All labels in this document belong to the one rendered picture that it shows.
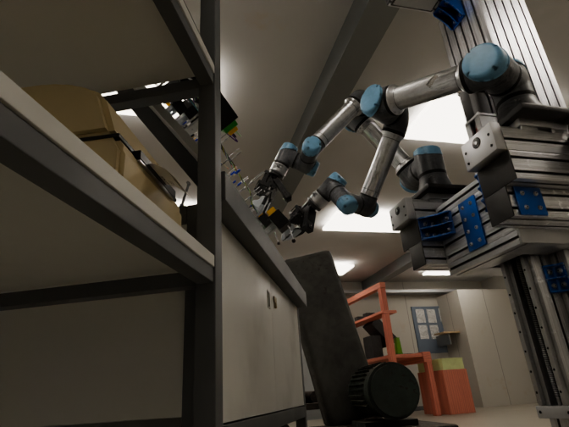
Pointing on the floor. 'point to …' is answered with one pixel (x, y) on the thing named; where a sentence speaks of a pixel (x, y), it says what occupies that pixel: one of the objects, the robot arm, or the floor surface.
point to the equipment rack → (210, 63)
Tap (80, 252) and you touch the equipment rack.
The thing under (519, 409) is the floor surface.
